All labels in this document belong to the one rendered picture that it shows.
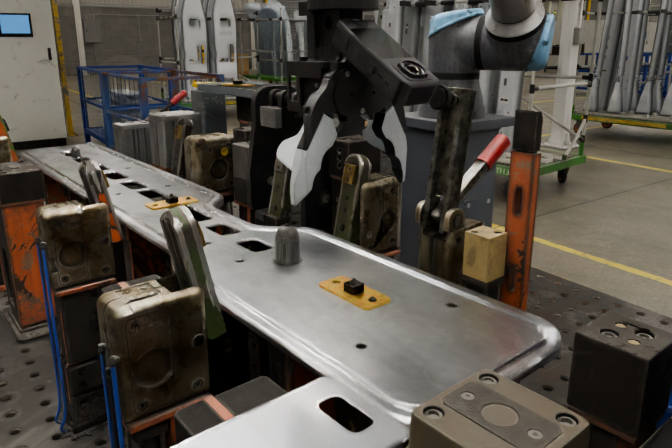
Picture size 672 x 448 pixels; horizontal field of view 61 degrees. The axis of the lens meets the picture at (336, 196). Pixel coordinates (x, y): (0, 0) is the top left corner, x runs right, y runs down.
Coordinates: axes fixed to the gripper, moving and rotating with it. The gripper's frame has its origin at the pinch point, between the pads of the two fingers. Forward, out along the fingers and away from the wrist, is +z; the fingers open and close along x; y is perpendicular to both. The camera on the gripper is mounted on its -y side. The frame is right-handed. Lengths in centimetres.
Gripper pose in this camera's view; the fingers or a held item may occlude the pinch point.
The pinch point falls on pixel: (356, 196)
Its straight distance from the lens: 60.5
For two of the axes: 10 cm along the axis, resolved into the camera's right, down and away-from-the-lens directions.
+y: -6.4, -2.0, 7.4
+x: -7.7, 1.7, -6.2
